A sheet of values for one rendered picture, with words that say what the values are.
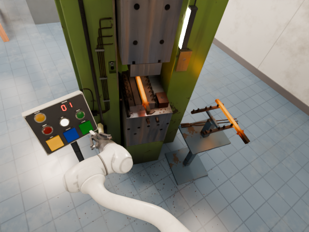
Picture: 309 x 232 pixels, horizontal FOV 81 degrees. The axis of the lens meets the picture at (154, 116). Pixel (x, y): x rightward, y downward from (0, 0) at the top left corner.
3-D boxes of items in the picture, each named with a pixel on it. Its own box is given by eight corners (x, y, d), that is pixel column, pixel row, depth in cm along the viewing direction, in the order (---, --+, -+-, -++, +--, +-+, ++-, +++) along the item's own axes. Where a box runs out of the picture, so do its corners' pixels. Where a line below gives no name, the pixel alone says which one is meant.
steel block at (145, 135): (164, 140, 184) (172, 112, 149) (126, 146, 175) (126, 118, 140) (151, 99, 216) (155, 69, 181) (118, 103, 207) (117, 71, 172)
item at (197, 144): (230, 143, 167) (231, 142, 166) (191, 155, 156) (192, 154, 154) (213, 118, 184) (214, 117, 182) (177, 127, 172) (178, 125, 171)
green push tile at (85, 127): (94, 129, 123) (89, 120, 120) (83, 135, 120) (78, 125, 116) (93, 128, 124) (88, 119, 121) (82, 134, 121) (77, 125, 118)
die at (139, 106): (153, 109, 149) (155, 101, 142) (129, 112, 144) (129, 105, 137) (143, 75, 173) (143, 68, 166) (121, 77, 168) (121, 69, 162)
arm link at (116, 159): (118, 138, 91) (93, 149, 84) (135, 150, 80) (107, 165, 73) (123, 155, 96) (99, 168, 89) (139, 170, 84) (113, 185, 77)
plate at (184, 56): (186, 71, 141) (192, 51, 128) (175, 71, 139) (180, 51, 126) (185, 69, 142) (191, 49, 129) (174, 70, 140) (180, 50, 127)
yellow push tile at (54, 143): (64, 145, 114) (58, 135, 110) (51, 151, 111) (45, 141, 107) (63, 143, 115) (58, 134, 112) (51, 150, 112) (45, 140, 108)
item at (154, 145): (157, 159, 221) (164, 140, 184) (126, 166, 211) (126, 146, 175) (147, 122, 253) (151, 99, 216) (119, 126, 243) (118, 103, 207)
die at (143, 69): (160, 74, 121) (162, 62, 114) (130, 77, 116) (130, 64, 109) (145, 40, 145) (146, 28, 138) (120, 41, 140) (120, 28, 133)
